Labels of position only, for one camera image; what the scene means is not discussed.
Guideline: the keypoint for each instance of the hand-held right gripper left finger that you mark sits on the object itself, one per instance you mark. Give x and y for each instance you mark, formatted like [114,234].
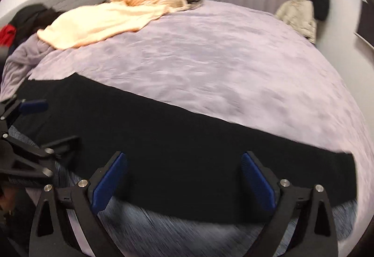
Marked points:
[109,184]

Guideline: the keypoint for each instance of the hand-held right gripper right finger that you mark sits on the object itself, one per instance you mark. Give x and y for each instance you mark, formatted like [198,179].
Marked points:
[257,184]

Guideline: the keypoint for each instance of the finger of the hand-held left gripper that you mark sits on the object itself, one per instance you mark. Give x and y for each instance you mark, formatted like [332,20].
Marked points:
[62,144]
[33,106]

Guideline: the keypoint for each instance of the black pants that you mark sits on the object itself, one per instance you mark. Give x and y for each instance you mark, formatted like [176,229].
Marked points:
[175,143]

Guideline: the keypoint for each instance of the grey leaf-print cloth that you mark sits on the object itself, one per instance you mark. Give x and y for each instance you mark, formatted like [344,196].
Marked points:
[163,233]

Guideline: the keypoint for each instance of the red garment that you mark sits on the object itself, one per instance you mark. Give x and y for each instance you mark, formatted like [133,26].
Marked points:
[6,34]

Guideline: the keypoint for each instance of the dark clothes pile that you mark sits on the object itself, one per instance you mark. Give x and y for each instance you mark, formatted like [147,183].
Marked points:
[29,15]

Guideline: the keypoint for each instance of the peach blanket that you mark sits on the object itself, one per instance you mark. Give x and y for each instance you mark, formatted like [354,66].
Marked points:
[96,23]

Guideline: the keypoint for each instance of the purple plush blanket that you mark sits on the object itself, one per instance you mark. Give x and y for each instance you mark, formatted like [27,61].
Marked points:
[219,55]

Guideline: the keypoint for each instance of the beige puffer jacket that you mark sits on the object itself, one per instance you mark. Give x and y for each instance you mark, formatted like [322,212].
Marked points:
[298,14]

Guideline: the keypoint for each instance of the grey garment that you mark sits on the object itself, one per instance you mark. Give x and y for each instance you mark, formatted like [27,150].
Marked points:
[194,4]

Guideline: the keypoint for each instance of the dark wall screen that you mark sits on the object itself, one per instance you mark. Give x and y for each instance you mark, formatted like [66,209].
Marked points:
[366,23]

